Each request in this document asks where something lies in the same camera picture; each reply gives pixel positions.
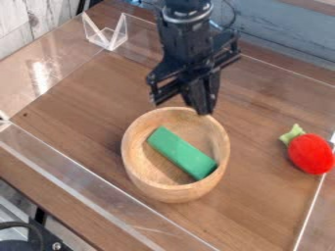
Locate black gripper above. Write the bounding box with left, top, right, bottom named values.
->
left=147, top=6, right=240, bottom=115

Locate green rectangular block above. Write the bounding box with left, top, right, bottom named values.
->
left=147, top=126, right=217, bottom=180

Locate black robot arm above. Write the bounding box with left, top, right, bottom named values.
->
left=147, top=0, right=240, bottom=116

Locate brown wooden bowl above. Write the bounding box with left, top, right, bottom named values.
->
left=120, top=107, right=231, bottom=203

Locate red plush strawberry toy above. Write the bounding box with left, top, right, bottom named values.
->
left=279, top=124, right=335, bottom=175

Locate clear acrylic front wall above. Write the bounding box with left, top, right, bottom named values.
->
left=0, top=121, right=219, bottom=251

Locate black clamp with cable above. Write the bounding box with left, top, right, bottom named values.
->
left=0, top=207, right=73, bottom=251

